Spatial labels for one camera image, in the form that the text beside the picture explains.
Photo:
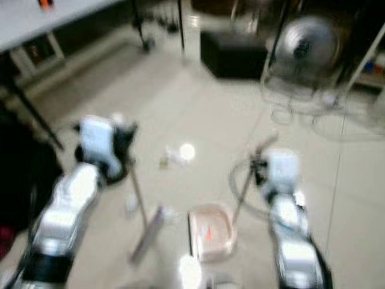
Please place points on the orange black tool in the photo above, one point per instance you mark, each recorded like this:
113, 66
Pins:
46, 3

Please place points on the grey floor fan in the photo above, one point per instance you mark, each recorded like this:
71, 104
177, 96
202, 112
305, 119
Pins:
307, 45

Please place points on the white glass door cabinet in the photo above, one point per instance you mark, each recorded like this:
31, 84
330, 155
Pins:
39, 54

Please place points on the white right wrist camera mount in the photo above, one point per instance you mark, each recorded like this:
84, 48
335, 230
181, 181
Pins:
283, 168

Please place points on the white table with black legs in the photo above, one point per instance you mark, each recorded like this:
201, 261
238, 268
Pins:
36, 21

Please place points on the black leather ottoman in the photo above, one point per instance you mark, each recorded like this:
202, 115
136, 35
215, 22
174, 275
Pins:
234, 54

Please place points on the pink red cloth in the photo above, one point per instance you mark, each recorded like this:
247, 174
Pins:
6, 239

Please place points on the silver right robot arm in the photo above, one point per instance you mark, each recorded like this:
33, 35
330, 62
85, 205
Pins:
292, 235

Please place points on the black bag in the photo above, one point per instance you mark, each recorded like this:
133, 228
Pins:
21, 174

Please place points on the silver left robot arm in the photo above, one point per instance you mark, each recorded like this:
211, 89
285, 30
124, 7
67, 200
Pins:
66, 211

